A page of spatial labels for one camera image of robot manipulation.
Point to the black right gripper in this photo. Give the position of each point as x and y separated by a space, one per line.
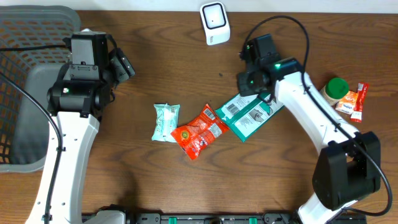
245 89

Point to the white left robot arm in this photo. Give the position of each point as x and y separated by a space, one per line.
82 89

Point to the green lid spice jar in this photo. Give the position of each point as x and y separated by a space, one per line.
334 90

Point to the white barcode scanner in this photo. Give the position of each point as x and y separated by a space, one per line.
215 23

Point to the small orange box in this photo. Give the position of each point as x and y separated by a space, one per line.
347 103

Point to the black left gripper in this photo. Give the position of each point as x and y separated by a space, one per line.
120 65

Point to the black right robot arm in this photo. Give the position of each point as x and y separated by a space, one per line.
348 161

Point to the grey plastic mesh basket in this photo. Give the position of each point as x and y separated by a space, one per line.
32 54

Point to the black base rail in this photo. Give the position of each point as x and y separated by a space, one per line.
118 214

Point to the white green packet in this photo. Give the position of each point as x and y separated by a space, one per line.
244 115

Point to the teal packet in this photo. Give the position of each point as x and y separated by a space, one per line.
166 122

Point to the small red sachet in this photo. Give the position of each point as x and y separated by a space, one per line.
362 91

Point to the red snack packet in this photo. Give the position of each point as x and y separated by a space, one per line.
200 132

